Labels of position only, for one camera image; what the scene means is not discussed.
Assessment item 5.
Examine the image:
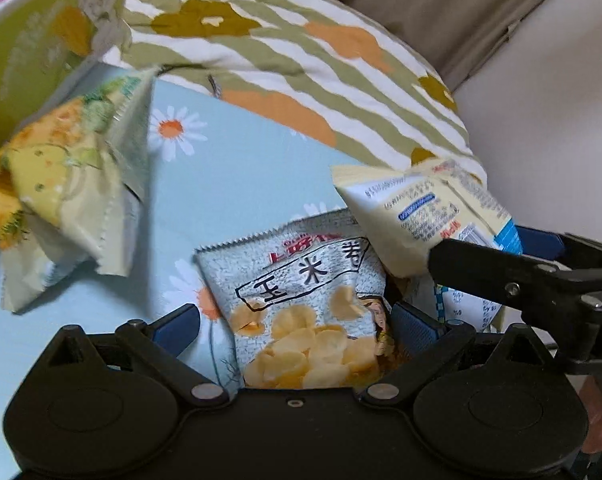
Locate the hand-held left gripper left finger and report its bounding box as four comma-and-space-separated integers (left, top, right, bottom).
40, 304, 230, 407

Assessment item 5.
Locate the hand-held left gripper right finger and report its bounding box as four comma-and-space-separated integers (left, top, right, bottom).
362, 301, 554, 408

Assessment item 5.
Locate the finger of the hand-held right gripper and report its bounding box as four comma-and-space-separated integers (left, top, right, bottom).
515, 226, 602, 273
428, 240, 589, 321

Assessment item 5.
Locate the cream yellow snack bag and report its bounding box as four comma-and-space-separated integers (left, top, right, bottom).
331, 157, 524, 279

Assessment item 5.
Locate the grey corn chip bag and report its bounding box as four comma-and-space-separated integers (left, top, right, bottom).
193, 207, 412, 390

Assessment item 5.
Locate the yellow-green cardboard box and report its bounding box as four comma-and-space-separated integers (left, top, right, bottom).
0, 0, 133, 161

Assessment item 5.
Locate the person's right hand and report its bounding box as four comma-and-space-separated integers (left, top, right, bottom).
578, 374, 602, 457

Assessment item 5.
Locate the white blue-print snack bag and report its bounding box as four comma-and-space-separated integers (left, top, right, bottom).
411, 275, 506, 334

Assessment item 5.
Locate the light blue daisy tablecloth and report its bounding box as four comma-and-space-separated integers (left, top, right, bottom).
0, 60, 434, 480

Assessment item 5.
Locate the yellow-green snack bag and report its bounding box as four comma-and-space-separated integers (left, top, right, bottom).
0, 67, 154, 314

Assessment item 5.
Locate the beige curtain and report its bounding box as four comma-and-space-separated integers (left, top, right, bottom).
261, 0, 588, 92

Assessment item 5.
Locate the floral striped duvet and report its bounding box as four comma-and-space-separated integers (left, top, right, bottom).
101, 0, 488, 187

